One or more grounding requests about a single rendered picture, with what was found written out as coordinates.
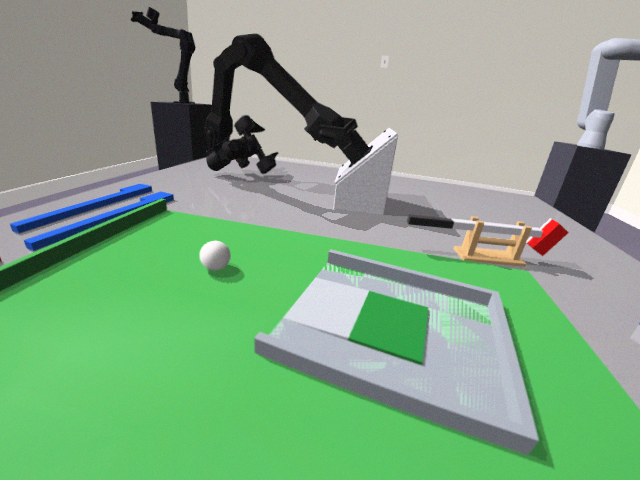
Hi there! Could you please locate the white ball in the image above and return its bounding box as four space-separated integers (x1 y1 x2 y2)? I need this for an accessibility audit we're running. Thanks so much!
200 241 231 271

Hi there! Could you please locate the green flat mat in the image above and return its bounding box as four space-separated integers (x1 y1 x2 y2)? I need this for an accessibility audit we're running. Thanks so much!
0 211 640 480

